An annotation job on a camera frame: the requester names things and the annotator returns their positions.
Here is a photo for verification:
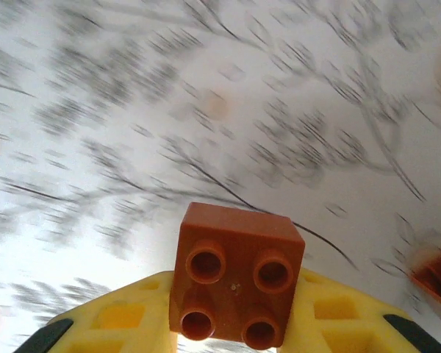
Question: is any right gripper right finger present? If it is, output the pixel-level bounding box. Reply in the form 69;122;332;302
279;267;441;353

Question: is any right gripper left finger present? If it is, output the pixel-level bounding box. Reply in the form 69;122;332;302
21;270;178;353

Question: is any floral patterned table cover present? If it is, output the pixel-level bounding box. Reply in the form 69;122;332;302
0;0;441;353

